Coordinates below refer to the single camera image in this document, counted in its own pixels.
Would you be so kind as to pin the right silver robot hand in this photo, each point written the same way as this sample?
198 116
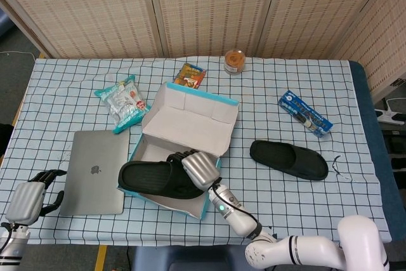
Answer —
201 169

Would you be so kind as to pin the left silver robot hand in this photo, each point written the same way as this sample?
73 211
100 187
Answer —
25 202

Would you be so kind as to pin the teal cardboard shoe box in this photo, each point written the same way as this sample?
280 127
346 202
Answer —
187 122

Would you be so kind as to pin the black rubber slipper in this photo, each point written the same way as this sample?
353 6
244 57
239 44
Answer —
309 161
149 177

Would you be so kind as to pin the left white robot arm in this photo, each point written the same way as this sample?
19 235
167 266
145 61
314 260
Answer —
12 242

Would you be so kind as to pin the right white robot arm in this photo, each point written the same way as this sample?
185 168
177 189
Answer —
241 217

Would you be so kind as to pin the blue snack package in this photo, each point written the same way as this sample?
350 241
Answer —
304 114

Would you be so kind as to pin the black object at edge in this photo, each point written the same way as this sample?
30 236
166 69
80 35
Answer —
4 139

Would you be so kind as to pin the grey closed laptop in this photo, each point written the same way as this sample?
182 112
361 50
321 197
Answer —
95 172

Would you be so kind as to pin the dark blue stool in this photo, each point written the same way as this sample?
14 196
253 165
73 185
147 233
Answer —
190 258

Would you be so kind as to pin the orange brown snack packet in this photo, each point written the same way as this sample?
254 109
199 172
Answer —
188 75

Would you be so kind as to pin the teal snack bag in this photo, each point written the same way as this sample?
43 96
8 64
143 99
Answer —
125 106

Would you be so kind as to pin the white black checkered tablecloth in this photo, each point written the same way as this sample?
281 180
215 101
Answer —
63 99

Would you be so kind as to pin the orange clear plastic jar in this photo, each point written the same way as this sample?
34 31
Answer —
235 61

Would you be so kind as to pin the beige woven folding screen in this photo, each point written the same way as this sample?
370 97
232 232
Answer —
206 7

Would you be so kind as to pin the dark blue padded table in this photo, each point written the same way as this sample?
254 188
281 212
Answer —
364 99

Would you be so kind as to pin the white chair base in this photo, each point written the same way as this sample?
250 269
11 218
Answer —
390 114

